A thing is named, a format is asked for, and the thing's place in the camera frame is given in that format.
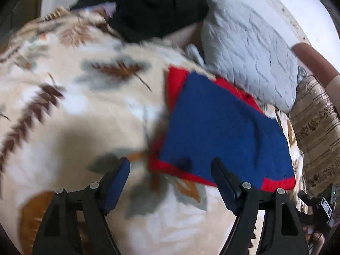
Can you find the black cloth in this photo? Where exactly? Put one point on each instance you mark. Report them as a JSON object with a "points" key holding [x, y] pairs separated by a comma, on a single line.
{"points": [[154, 5]]}

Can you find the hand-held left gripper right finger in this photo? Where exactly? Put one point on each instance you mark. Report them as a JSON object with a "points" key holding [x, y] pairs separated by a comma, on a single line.
{"points": [[225, 186]]}

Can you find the pale grey quilted pillow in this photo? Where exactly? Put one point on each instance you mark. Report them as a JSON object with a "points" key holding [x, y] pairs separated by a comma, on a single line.
{"points": [[247, 53]]}

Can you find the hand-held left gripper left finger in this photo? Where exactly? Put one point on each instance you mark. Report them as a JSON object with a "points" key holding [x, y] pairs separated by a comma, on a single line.
{"points": [[118, 183]]}

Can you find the beige leaf print blanket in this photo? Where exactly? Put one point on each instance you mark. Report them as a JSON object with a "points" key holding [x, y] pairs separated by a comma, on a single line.
{"points": [[79, 98]]}

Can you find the person's right forearm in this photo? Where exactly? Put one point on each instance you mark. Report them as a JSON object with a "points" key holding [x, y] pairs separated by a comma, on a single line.
{"points": [[316, 58]]}

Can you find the red and blue knit garment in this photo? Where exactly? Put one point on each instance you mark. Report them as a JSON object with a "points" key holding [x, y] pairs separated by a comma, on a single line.
{"points": [[212, 124]]}

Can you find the beige patterned cushion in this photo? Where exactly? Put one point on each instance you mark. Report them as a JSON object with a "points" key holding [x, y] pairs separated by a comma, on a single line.
{"points": [[316, 127]]}

